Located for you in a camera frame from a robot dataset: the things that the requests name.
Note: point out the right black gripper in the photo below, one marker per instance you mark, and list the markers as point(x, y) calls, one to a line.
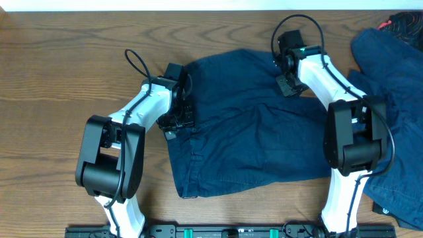
point(287, 91)

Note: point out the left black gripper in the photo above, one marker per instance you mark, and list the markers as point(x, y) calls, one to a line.
point(190, 121)

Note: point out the dark blue shorts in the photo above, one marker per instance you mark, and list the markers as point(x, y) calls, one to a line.
point(246, 133)

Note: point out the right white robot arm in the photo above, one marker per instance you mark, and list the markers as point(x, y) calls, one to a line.
point(356, 134)

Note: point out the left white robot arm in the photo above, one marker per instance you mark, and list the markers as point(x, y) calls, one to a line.
point(110, 164)

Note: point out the dark blue clothes pile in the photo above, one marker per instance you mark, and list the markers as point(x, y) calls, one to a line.
point(392, 69)

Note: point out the black patterned garment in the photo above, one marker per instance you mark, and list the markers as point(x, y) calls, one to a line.
point(406, 26)

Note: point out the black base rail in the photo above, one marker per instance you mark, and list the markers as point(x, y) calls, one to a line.
point(289, 230)

